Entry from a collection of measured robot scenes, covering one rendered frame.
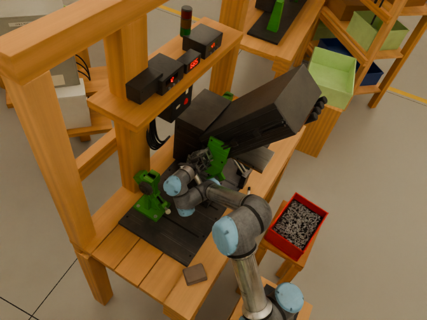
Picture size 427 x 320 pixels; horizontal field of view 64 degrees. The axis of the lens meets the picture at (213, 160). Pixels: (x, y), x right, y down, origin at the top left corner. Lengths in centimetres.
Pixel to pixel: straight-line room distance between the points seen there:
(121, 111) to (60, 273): 163
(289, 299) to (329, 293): 146
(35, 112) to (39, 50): 18
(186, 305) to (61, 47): 115
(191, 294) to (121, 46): 108
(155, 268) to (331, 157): 243
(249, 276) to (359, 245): 203
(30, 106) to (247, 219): 73
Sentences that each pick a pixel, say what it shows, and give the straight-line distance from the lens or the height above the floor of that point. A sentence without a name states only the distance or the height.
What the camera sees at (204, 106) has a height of 124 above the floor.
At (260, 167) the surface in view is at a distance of 178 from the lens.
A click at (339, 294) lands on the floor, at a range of 291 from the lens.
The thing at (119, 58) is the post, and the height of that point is 173.
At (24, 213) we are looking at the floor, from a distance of 306.
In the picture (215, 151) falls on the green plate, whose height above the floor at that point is 121.
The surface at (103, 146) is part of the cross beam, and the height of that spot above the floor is 127.
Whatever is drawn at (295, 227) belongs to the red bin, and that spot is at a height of 87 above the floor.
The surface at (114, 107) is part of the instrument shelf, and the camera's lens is 139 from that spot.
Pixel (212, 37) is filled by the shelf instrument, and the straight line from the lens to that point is 170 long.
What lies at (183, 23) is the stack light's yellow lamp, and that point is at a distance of 167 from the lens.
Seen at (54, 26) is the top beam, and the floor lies 194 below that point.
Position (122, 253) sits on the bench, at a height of 88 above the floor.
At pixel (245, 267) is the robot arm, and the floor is 137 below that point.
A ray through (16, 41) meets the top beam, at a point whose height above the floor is 194.
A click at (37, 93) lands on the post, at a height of 180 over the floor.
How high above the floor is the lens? 246
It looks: 49 degrees down
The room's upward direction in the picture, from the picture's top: 11 degrees clockwise
